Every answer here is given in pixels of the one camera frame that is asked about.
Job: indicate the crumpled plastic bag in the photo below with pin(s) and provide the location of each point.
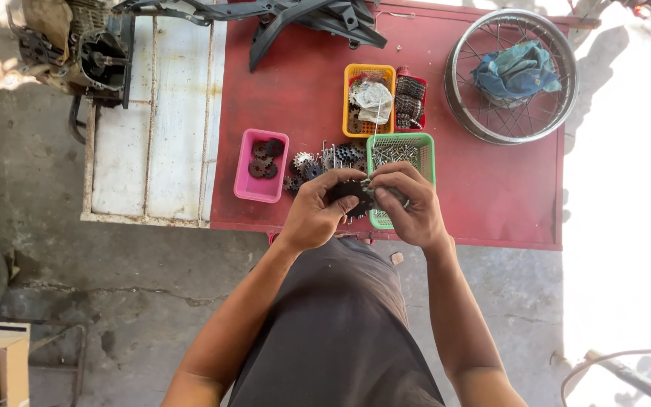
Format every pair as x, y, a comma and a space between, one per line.
373, 100

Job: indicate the pile of metal bolts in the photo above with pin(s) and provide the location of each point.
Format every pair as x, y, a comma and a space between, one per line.
396, 152

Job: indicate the curved metal tube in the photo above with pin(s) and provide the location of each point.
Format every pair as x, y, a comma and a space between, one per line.
625, 373

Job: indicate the metal frame stand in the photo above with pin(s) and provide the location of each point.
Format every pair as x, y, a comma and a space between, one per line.
74, 350

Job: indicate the spoked wheel rim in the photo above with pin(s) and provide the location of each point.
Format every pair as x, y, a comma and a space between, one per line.
461, 118

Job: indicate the white metal panel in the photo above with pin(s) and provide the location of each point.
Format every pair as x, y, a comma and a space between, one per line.
156, 141

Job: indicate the black sprockets in tray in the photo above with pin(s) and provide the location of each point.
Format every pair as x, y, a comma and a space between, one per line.
264, 158

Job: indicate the blue cloth rag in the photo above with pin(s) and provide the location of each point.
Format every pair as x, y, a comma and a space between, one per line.
515, 70

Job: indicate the red metal table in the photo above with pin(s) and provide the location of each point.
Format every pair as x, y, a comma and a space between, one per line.
500, 186

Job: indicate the black plastic motorcycle fairing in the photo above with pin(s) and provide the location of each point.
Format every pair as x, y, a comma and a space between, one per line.
303, 20

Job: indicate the green plastic basket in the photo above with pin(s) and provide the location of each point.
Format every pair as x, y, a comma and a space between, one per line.
424, 150

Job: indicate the person's right hand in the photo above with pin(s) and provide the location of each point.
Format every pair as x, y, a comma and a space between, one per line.
416, 209

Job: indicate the pink plastic tray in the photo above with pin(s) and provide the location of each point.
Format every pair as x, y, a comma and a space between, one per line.
259, 186

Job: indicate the person's left hand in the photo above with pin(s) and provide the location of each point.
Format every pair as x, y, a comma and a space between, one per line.
308, 217

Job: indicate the grey metal part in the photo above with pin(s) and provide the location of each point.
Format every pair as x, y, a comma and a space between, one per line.
396, 195

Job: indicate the black sprocket gear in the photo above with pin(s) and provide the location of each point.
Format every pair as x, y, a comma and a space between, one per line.
352, 198

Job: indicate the motorcycle engine block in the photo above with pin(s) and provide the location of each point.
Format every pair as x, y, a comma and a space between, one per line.
88, 56

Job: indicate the person's dark shirt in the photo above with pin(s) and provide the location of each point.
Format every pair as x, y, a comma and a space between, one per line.
331, 339

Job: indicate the red plastic tray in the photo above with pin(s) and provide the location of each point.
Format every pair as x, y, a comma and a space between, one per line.
422, 121

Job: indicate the pile of loose sprockets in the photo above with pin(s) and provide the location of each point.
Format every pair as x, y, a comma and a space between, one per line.
320, 164

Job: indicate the yellow plastic basket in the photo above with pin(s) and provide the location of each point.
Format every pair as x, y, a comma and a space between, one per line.
349, 121

